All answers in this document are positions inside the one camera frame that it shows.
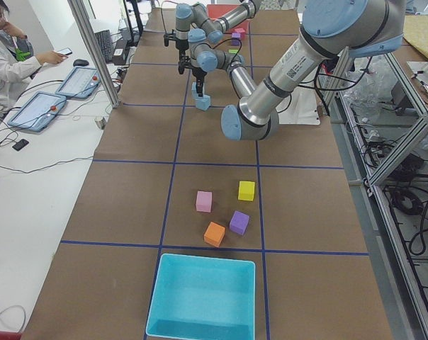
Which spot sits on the orange block left side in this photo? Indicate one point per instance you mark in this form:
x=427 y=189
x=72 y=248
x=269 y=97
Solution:
x=214 y=234

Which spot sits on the teach pendant near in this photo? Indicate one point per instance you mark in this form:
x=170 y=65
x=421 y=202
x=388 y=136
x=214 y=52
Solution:
x=38 y=112

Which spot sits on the purple block right side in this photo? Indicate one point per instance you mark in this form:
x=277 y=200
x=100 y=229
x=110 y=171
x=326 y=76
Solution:
x=235 y=39

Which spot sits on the yellow foam block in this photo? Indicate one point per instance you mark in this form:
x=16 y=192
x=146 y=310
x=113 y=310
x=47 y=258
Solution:
x=246 y=191

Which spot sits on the black keyboard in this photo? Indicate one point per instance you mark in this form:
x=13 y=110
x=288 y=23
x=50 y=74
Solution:
x=105 y=44

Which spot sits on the light blue block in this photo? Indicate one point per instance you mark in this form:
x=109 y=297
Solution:
x=203 y=102
x=194 y=91

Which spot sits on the seated person white coat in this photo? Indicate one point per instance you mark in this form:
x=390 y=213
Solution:
x=18 y=62

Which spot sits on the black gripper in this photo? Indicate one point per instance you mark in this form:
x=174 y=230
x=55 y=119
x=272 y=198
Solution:
x=181 y=46
x=198 y=74

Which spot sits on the black smartphone on desk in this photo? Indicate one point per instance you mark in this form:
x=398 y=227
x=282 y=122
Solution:
x=19 y=145

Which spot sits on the aluminium frame post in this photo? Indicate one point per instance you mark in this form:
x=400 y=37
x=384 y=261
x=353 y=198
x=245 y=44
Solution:
x=87 y=34

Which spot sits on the teach pendant far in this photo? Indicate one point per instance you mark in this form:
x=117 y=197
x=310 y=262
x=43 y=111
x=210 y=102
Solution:
x=80 y=83

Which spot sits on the pink plastic tray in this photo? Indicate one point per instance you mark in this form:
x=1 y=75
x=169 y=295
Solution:
x=237 y=16

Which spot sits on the purple block left side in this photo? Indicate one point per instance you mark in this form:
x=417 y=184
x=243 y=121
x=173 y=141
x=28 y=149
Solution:
x=239 y=222

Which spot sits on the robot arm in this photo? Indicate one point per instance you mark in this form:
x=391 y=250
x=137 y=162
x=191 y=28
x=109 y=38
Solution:
x=366 y=28
x=197 y=36

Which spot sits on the black computer mouse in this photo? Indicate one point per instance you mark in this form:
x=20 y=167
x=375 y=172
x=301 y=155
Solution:
x=80 y=63

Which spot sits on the light blue plastic bin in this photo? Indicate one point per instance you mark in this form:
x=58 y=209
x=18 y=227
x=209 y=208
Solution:
x=197 y=297

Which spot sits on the pink lilac foam block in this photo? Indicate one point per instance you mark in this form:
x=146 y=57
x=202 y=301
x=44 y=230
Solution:
x=204 y=201

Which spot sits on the teach pendant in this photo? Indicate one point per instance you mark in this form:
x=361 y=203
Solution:
x=80 y=83
x=38 y=112

